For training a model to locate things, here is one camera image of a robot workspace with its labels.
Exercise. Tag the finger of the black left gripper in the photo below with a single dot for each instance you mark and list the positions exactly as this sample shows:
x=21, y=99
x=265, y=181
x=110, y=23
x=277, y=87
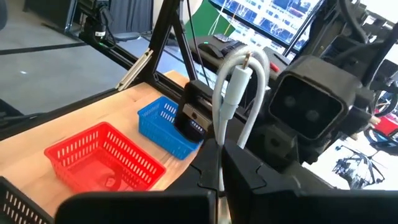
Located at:
x=275, y=149
x=191, y=93

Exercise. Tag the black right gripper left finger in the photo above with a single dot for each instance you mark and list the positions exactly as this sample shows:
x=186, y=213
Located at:
x=192, y=205

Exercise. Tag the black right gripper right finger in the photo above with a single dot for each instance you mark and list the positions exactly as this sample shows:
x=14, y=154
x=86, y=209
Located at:
x=280, y=202

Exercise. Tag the black computer mouse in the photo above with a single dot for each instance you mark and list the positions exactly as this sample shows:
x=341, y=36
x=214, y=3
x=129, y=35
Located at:
x=210, y=49

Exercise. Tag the blue plastic basket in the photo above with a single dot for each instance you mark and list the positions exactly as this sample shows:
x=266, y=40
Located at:
x=155, y=130

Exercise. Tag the black keyboard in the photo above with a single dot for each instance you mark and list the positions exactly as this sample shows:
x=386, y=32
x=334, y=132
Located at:
x=233, y=48

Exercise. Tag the smartphone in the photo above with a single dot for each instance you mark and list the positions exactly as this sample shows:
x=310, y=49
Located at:
x=222, y=37

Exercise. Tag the green board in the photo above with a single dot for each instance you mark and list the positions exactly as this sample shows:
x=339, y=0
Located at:
x=202, y=18

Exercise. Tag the red plastic basket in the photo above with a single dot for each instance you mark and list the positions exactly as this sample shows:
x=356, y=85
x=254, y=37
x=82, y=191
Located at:
x=90, y=174

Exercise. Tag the computer monitor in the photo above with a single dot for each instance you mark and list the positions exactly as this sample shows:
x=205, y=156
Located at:
x=273, y=18

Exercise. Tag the black plastic basket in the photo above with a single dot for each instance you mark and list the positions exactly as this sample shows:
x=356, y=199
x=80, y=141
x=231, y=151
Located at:
x=28, y=199

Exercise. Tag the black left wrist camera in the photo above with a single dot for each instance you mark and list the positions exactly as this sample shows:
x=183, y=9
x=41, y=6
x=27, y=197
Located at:
x=311, y=102

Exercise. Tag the silver aluminium bracket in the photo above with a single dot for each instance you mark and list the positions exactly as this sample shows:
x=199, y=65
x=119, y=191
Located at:
x=135, y=70

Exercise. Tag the black camera on mount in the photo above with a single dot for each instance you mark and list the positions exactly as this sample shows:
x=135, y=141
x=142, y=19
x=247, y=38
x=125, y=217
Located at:
x=96, y=21

